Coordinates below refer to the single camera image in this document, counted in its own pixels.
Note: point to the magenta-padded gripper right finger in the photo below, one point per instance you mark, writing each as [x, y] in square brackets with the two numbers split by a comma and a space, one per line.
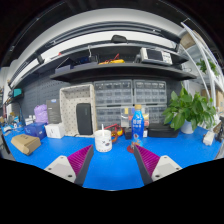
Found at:
[165, 166]

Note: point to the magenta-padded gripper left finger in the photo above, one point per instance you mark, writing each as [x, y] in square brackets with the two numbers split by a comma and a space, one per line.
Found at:
[60, 166]

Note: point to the blue drink bottle gold cap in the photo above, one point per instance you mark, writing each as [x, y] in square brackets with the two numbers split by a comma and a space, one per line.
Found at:
[137, 128]

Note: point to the flat black case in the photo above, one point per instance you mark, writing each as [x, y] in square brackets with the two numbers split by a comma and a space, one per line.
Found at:
[162, 130]

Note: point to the brown cardboard box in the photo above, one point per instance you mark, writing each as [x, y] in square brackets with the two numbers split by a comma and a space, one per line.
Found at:
[26, 144]

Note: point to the blue box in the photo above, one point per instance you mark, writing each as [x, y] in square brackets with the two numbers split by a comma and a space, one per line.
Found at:
[35, 130]

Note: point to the white mug with face print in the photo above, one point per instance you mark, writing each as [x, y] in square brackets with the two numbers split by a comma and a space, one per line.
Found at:
[103, 141]

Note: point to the black box with white label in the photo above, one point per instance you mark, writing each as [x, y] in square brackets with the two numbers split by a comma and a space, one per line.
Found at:
[127, 134]

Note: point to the white power adapter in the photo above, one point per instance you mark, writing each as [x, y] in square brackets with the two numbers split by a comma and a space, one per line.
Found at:
[208, 138]

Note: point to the black rectangular speaker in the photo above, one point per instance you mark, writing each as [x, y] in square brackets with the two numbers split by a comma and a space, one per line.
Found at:
[84, 119]

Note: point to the dark grey upright box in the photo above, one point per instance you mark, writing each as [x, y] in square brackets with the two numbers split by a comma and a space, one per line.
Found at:
[53, 111]

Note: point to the beige perforated tray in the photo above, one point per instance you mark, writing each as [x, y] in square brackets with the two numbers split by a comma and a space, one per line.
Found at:
[68, 111]

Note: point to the purple bag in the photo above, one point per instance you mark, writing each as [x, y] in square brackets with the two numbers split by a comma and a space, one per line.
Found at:
[41, 114]

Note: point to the white stirrer stick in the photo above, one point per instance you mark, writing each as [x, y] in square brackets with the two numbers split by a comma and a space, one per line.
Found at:
[102, 128]

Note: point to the green potted plant white pot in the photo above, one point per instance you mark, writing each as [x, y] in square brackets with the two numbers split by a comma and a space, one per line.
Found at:
[190, 111]

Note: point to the red and yellow multimeter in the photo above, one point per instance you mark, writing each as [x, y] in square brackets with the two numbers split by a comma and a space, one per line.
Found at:
[115, 131]

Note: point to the clear compartment parts box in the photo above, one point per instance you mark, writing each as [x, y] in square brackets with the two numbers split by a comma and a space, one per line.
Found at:
[126, 116]

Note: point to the grey small-parts drawer cabinet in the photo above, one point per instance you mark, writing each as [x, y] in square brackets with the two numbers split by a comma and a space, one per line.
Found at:
[113, 91]
[150, 91]

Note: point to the white shelf rack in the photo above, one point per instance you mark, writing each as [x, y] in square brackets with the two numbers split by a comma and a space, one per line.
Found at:
[208, 80]

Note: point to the dark shelf unit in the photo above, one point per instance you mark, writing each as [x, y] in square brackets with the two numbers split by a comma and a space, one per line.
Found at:
[123, 71]

